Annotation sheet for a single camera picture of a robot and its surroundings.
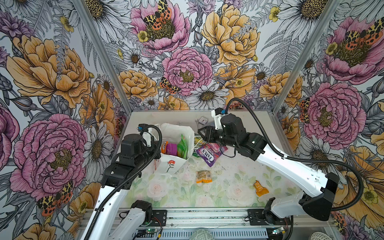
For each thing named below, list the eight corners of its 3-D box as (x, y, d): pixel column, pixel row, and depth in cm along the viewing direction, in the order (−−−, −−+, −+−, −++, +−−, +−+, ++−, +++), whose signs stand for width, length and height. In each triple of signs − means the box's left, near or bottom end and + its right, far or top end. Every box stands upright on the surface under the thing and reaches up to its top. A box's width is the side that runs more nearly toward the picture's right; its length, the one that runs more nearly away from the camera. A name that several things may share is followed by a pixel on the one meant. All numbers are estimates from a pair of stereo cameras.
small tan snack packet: (195, 183, 88) (195, 180, 85) (195, 172, 92) (195, 170, 89) (211, 183, 88) (212, 180, 85) (211, 172, 92) (211, 170, 89)
